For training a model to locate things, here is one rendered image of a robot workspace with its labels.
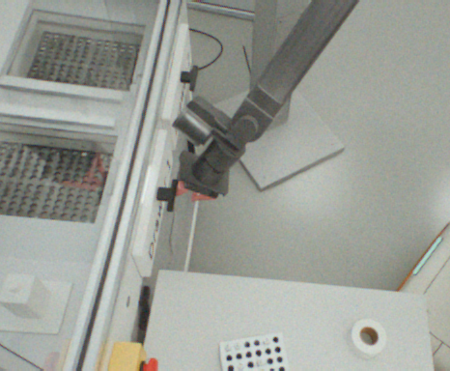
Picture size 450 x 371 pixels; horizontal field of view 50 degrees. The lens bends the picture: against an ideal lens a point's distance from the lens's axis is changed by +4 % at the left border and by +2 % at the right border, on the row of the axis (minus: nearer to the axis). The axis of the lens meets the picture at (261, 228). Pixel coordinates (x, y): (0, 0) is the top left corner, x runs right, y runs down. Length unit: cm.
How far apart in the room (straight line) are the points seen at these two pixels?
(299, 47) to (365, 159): 149
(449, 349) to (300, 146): 106
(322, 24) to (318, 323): 57
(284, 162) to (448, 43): 121
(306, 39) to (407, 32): 213
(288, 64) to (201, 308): 51
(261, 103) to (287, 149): 136
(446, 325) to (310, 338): 73
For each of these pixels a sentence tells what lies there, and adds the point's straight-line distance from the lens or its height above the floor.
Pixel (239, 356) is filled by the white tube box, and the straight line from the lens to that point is 96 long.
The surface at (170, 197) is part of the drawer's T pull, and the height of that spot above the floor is 91.
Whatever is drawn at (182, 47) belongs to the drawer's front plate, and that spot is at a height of 93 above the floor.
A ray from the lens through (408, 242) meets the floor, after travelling 205.
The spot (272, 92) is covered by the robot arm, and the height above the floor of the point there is 115.
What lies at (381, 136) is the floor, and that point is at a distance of 232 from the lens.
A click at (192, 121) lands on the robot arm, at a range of 82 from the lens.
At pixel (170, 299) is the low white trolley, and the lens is 101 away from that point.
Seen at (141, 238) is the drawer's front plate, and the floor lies 93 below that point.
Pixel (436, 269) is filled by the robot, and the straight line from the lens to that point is 170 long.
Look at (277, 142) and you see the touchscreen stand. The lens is 214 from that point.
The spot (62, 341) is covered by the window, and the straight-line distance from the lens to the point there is 67.
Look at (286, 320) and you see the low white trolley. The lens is 99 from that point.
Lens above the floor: 170
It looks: 62 degrees down
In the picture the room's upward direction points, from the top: 9 degrees clockwise
